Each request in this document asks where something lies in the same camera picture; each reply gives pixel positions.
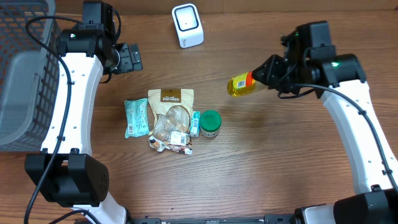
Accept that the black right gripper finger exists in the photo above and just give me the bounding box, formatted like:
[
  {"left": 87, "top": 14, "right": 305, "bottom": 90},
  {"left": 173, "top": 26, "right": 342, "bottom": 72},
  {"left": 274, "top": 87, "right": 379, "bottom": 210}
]
[
  {"left": 252, "top": 67, "right": 280, "bottom": 89},
  {"left": 253, "top": 54, "right": 286, "bottom": 73}
]

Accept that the yellow oil glass bottle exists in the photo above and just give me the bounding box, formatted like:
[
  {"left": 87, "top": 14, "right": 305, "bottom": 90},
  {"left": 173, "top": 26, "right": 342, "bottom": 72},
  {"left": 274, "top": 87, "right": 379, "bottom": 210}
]
[{"left": 227, "top": 72, "right": 266, "bottom": 97}]

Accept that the green wet wipes pack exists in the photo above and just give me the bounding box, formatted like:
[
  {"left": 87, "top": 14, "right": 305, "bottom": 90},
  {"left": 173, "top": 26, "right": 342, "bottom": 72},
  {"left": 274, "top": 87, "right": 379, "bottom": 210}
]
[{"left": 124, "top": 98, "right": 149, "bottom": 139}]

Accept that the brown Pantree snack pouch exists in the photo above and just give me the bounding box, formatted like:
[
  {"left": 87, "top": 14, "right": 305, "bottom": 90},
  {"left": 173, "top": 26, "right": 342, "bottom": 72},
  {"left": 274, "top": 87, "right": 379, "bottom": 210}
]
[{"left": 148, "top": 89, "right": 194, "bottom": 155}]

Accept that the green lid round jar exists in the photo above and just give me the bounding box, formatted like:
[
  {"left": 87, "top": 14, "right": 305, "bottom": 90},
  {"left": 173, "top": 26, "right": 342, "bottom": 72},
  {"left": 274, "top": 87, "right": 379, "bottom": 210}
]
[{"left": 200, "top": 110, "right": 221, "bottom": 138}]

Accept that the small green sachet pack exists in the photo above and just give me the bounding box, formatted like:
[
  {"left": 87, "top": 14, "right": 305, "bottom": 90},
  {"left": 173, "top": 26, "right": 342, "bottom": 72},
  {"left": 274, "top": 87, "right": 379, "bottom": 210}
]
[{"left": 190, "top": 111, "right": 201, "bottom": 138}]

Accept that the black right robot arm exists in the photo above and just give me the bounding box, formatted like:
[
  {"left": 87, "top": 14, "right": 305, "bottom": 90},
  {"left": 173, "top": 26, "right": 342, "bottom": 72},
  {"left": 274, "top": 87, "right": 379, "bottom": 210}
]
[{"left": 252, "top": 21, "right": 397, "bottom": 223}]

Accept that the white barcode scanner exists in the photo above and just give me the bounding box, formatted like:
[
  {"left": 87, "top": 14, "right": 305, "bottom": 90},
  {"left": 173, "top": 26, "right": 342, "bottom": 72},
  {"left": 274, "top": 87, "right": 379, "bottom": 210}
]
[{"left": 171, "top": 3, "right": 204, "bottom": 49}]

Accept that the grey plastic basket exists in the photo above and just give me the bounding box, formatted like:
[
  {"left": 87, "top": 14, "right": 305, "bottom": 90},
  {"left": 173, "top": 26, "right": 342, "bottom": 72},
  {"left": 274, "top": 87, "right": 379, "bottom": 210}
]
[{"left": 1, "top": 0, "right": 60, "bottom": 152}]

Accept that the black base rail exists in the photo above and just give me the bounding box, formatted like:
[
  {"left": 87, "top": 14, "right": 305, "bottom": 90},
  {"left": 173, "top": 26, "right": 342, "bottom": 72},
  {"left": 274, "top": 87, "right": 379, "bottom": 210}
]
[{"left": 126, "top": 214, "right": 301, "bottom": 224}]

